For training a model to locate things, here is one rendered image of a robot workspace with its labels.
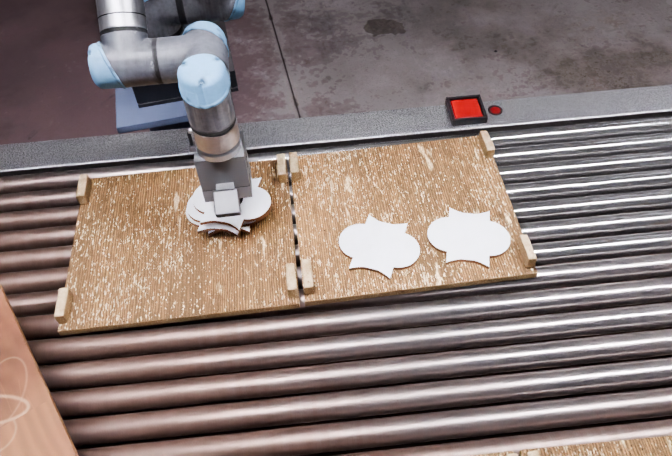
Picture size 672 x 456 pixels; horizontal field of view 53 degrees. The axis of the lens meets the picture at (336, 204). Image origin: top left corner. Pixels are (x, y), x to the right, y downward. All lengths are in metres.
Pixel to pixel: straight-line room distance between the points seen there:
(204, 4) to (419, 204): 0.63
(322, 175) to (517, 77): 1.87
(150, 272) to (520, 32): 2.47
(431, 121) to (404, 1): 2.07
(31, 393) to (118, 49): 0.53
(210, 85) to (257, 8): 2.50
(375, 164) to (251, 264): 0.33
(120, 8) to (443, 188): 0.66
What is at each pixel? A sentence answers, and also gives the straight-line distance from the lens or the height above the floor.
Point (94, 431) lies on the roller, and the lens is 1.16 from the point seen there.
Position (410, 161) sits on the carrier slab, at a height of 0.94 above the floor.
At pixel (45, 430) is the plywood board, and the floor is 1.04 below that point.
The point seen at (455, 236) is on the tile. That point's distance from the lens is 1.24.
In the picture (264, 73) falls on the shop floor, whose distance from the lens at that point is 3.10.
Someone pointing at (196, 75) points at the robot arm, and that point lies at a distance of 1.04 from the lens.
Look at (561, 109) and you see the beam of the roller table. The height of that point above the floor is 0.92.
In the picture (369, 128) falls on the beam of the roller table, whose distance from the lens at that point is 1.47.
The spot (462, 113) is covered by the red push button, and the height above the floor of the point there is 0.93.
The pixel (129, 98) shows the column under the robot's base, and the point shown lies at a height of 0.87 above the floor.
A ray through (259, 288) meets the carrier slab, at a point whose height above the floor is 0.94.
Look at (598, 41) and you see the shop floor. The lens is 3.41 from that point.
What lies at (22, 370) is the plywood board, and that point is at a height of 1.04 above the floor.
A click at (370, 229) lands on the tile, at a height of 0.94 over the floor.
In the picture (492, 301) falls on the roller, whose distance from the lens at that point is 1.20.
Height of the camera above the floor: 1.92
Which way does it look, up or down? 50 degrees down
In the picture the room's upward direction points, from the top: 3 degrees counter-clockwise
